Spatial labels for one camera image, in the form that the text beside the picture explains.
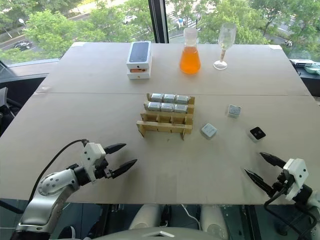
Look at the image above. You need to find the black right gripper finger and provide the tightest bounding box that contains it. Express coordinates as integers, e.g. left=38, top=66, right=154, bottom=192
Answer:
left=259, top=151, right=287, bottom=169
left=244, top=168, right=274, bottom=196

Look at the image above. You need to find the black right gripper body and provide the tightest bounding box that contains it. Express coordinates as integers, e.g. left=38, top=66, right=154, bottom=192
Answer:
left=270, top=167, right=291, bottom=199

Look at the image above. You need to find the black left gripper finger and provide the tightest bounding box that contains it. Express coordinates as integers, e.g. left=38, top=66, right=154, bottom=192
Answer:
left=103, top=142, right=127, bottom=155
left=111, top=158, right=139, bottom=179

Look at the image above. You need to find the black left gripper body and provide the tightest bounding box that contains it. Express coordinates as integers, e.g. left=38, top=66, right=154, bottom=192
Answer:
left=93, top=156, right=114, bottom=180

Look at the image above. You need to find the wooden slotted rack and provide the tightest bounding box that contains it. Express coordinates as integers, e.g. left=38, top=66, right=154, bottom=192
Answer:
left=135, top=92, right=196, bottom=141

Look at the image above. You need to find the white robot leg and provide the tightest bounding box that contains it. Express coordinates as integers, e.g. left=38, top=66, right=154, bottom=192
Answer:
left=199, top=204, right=230, bottom=240
left=128, top=203, right=162, bottom=231

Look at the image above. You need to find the grey robot torso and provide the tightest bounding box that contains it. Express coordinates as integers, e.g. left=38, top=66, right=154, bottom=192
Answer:
left=96, top=226, right=214, bottom=240

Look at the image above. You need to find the dark side desk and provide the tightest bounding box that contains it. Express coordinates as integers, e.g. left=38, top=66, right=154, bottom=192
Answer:
left=288, top=58, right=320, bottom=99

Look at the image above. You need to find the teal tray on desk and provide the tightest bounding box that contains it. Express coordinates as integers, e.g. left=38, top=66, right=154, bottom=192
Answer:
left=304, top=62, right=320, bottom=75

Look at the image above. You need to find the flask with orange liquid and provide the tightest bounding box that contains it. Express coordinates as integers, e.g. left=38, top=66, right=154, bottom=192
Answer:
left=179, top=27, right=202, bottom=75

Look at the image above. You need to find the black office chair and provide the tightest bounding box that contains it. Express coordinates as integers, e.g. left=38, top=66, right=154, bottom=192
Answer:
left=0, top=86, right=21, bottom=137

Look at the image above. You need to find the clear wine glass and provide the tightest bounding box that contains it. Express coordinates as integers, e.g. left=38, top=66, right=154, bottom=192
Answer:
left=212, top=22, right=238, bottom=71

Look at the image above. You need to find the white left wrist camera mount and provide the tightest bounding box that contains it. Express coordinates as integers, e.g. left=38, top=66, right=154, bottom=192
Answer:
left=80, top=142, right=107, bottom=184

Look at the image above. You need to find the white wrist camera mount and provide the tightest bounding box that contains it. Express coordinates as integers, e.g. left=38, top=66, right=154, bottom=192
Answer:
left=80, top=142, right=107, bottom=184
left=283, top=157, right=308, bottom=202

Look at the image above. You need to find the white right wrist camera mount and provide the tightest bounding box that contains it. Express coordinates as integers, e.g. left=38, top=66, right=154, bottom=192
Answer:
left=283, top=157, right=308, bottom=202

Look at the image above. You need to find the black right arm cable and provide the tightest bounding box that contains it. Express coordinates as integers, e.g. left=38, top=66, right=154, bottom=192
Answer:
left=263, top=184, right=320, bottom=240

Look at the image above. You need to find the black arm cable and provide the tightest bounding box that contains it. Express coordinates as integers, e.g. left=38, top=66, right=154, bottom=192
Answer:
left=27, top=139, right=89, bottom=203
left=263, top=184, right=320, bottom=240

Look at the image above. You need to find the black and white cube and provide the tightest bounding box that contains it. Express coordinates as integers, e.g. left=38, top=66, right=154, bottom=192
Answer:
left=247, top=126, right=267, bottom=144

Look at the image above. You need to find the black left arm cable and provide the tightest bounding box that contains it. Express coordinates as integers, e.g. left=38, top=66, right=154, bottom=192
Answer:
left=27, top=139, right=89, bottom=203

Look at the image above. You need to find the thin white cable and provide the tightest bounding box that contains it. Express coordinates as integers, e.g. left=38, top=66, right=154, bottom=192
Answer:
left=180, top=204, right=201, bottom=230

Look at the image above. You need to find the black window frame post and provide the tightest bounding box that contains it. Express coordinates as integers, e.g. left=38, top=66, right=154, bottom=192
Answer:
left=147, top=0, right=171, bottom=44

